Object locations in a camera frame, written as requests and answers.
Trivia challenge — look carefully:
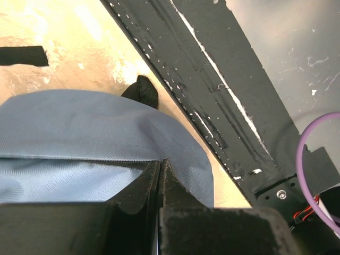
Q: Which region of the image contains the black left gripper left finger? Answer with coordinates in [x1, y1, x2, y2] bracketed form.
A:
[103, 161, 161, 254]

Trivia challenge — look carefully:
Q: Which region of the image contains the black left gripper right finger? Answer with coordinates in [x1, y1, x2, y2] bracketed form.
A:
[160, 159, 206, 209]

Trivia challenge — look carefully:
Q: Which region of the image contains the blue-grey fabric backpack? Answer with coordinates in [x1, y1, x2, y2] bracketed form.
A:
[1, 76, 214, 207]

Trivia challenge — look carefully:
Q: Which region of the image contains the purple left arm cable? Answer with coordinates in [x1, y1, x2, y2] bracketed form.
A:
[295, 112, 340, 234]

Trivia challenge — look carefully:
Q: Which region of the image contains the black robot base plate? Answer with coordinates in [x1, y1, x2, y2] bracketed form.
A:
[99, 0, 340, 221]

